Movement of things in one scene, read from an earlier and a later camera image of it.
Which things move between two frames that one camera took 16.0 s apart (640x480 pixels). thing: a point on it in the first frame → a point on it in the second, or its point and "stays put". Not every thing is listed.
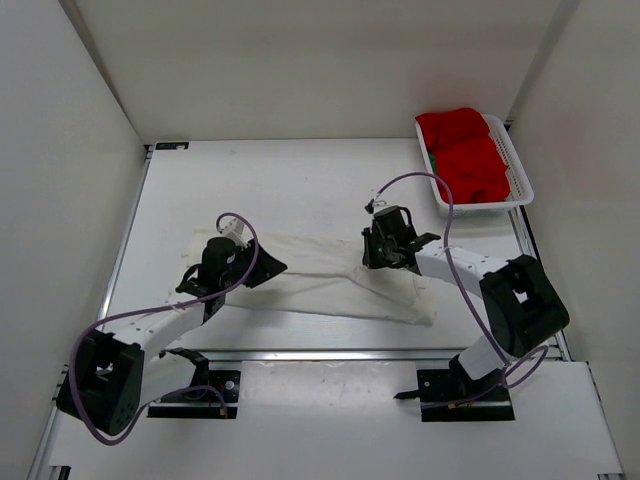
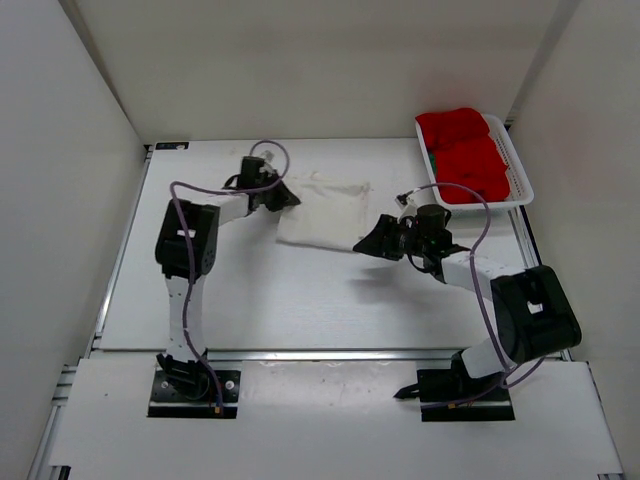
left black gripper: (265, 268) → (283, 198)
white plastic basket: (521, 190) stays put
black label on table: (170, 145) stays put
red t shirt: (467, 158) stays put
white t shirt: (329, 274) → (332, 212)
